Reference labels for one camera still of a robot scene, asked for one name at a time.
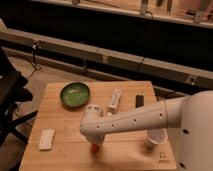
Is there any white sponge block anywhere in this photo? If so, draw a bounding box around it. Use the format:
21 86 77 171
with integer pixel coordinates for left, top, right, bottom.
39 129 55 151

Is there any green bowl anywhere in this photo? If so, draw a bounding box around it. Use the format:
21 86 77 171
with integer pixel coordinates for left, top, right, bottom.
60 82 90 108

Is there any white tube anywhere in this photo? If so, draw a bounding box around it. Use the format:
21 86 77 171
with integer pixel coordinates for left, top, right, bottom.
107 89 122 115

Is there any black rectangular block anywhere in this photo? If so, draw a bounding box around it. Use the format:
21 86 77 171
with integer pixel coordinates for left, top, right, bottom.
135 95 144 107

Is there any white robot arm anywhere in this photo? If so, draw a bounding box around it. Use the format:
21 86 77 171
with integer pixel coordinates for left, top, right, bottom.
80 91 213 171

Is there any black cable on floor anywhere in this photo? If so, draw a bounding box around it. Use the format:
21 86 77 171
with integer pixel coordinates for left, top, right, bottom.
30 40 42 72

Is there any red pepper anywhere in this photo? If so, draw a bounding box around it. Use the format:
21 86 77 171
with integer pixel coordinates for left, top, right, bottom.
91 144 100 155

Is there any black chair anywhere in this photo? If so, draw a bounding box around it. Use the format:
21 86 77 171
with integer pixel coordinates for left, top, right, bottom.
0 46 37 146

